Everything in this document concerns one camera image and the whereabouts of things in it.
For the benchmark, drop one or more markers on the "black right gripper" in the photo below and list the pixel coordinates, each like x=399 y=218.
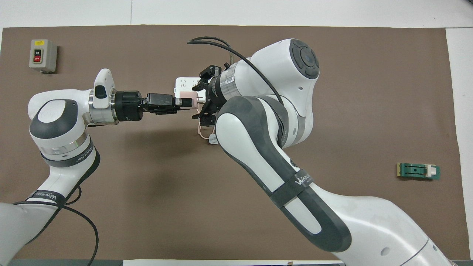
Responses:
x=214 y=92

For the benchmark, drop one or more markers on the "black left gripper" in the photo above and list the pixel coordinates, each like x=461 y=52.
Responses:
x=127 y=105

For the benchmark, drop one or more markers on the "pink usb charger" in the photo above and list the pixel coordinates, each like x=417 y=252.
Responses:
x=187 y=96

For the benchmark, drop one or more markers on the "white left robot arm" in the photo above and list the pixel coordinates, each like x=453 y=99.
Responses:
x=55 y=125

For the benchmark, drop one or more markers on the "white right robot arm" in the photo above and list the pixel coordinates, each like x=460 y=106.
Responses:
x=258 y=147

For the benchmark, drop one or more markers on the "white power strip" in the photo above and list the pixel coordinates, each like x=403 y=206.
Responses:
x=184 y=83

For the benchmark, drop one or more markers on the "brown table mat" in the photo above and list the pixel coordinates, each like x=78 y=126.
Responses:
x=147 y=203

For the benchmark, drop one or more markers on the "green circuit board module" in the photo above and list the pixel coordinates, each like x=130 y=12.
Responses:
x=417 y=171

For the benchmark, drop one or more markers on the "grey on off switch box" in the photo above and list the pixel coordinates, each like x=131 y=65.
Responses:
x=42 y=55

